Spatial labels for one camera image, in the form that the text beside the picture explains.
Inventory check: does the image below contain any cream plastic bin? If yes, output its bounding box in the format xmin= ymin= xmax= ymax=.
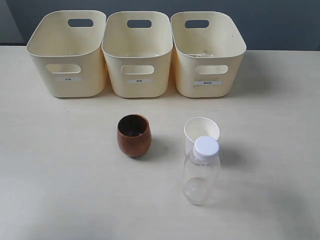
xmin=101 ymin=11 xmax=173 ymax=98
xmin=170 ymin=11 xmax=247 ymax=98
xmin=26 ymin=10 xmax=107 ymax=98

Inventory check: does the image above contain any white paper cup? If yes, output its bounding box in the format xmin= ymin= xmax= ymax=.
xmin=184 ymin=116 xmax=220 ymax=155

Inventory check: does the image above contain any left cream plastic bin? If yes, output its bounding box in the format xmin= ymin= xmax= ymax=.
xmin=26 ymin=10 xmax=107 ymax=98

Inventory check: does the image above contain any right cream plastic bin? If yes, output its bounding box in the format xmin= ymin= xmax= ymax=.
xmin=170 ymin=11 xmax=247 ymax=98

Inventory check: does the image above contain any middle cream plastic bin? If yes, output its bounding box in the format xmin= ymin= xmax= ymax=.
xmin=101 ymin=11 xmax=173 ymax=98

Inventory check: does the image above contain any clear plastic bottle white cap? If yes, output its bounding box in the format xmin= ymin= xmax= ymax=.
xmin=181 ymin=136 xmax=221 ymax=206

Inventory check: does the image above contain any brown wooden cup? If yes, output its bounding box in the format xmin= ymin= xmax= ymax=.
xmin=117 ymin=114 xmax=152 ymax=158

